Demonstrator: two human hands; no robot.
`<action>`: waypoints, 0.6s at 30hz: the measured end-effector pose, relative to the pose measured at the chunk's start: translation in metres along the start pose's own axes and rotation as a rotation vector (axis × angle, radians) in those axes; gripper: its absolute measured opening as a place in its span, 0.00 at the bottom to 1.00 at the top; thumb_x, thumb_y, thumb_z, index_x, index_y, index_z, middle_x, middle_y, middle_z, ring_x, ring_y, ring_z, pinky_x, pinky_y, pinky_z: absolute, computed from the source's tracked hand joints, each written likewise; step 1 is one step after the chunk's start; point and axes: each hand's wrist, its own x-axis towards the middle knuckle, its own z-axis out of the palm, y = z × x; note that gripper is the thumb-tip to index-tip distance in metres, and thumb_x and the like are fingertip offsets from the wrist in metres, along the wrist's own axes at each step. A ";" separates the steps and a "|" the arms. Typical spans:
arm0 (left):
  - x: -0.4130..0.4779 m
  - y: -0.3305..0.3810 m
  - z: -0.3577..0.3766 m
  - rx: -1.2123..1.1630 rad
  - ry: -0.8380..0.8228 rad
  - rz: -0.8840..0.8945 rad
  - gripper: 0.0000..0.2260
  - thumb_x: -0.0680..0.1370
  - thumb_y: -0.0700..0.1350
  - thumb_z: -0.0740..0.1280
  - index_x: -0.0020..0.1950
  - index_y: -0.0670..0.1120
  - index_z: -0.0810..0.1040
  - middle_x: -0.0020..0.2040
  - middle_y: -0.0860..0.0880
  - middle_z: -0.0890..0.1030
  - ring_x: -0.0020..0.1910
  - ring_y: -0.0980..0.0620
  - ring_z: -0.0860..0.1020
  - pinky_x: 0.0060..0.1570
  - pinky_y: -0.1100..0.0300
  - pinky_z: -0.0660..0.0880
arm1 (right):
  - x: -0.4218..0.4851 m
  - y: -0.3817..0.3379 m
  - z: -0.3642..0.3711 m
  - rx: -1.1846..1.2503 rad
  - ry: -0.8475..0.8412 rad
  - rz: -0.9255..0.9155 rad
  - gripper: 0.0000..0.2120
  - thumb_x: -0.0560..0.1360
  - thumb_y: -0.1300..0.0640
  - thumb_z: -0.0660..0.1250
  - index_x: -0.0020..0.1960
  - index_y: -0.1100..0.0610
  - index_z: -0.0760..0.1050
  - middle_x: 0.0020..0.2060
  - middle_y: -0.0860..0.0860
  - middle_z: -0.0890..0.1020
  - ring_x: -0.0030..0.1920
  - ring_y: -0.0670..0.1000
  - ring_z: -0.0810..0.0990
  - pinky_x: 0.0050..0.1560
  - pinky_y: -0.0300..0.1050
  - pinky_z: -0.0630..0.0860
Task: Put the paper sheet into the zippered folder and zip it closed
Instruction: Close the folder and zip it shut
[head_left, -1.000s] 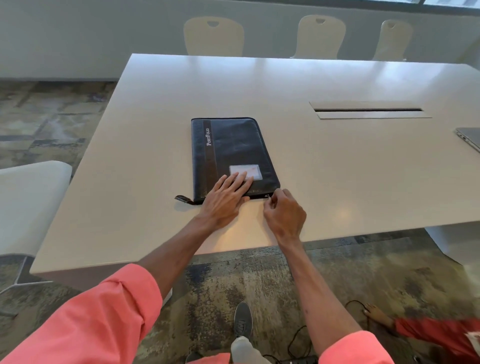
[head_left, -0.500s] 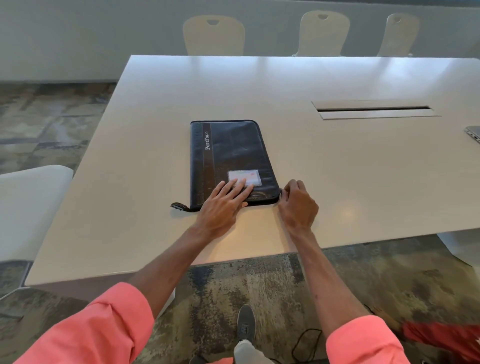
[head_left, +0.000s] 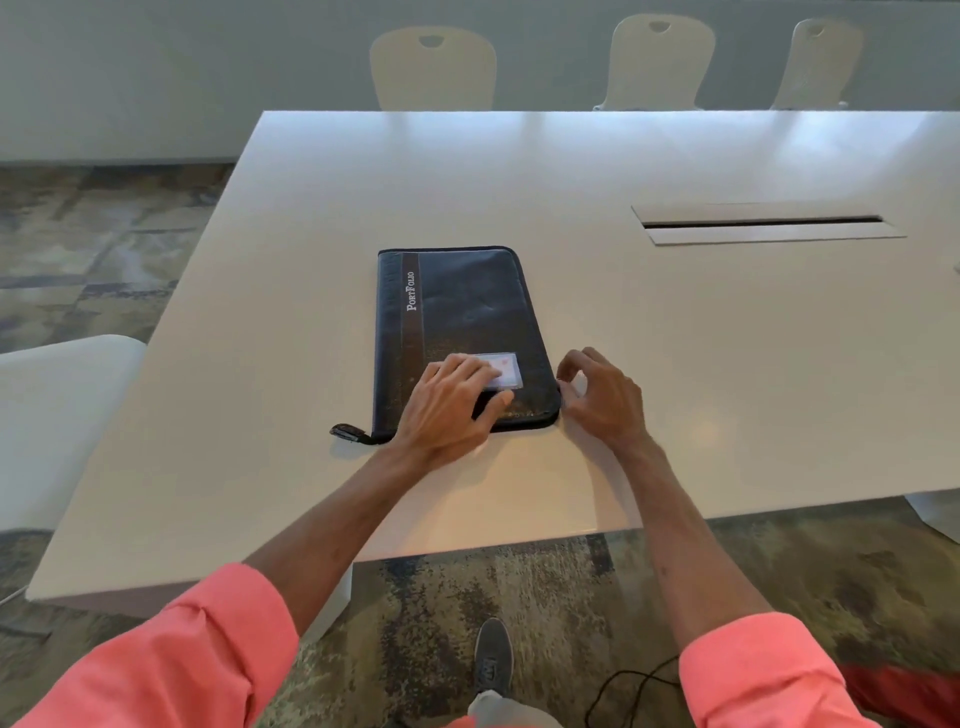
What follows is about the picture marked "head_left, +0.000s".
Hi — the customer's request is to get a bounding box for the person's left hand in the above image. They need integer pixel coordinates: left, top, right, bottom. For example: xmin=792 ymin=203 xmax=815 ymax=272
xmin=390 ymin=354 xmax=516 ymax=472

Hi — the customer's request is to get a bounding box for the person's right hand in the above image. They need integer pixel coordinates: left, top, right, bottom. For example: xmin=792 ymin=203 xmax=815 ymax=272
xmin=555 ymin=346 xmax=651 ymax=456

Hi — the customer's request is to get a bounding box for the dark blue zip folder case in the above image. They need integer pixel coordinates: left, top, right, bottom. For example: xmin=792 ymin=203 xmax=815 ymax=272
xmin=330 ymin=246 xmax=563 ymax=447

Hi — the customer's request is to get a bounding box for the person's right forearm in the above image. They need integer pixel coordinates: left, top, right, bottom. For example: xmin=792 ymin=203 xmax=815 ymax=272
xmin=611 ymin=437 xmax=775 ymax=651

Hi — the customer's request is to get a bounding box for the person's left forearm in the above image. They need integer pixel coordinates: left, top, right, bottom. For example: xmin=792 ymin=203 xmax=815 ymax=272
xmin=243 ymin=440 xmax=453 ymax=639

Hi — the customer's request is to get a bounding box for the white name card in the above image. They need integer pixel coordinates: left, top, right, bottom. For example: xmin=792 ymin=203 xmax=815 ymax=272
xmin=474 ymin=352 xmax=524 ymax=392

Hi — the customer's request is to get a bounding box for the grey shoe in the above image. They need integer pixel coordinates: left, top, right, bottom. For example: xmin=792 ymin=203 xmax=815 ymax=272
xmin=472 ymin=618 xmax=516 ymax=699

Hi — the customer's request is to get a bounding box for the light grey trouser leg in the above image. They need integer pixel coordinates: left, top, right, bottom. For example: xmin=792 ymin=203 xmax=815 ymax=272
xmin=465 ymin=690 xmax=565 ymax=728

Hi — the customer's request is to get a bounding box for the pink right shirt sleeve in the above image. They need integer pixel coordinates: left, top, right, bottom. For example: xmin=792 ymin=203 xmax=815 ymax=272
xmin=678 ymin=612 xmax=879 ymax=728

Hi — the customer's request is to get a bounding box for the pink shirt sleeve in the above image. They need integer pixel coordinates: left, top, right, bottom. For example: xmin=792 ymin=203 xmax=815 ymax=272
xmin=678 ymin=612 xmax=879 ymax=728
xmin=15 ymin=563 xmax=301 ymax=728

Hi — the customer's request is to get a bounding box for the pink left shirt sleeve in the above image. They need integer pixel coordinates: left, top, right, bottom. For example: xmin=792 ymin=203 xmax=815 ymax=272
xmin=15 ymin=563 xmax=301 ymax=728

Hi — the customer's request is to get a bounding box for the red fabric item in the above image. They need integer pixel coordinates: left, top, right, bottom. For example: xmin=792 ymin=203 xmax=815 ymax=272
xmin=838 ymin=663 xmax=960 ymax=728

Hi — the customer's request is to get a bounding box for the grey table cable hatch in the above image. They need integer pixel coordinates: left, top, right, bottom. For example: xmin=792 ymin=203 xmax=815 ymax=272
xmin=631 ymin=201 xmax=907 ymax=248

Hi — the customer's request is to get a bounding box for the black cable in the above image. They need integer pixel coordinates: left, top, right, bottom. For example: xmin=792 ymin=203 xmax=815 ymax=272
xmin=583 ymin=654 xmax=685 ymax=728

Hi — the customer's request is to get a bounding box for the white chair with handle hole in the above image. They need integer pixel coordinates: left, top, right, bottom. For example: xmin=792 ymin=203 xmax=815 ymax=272
xmin=369 ymin=26 xmax=498 ymax=113
xmin=770 ymin=18 xmax=866 ymax=112
xmin=593 ymin=13 xmax=717 ymax=113

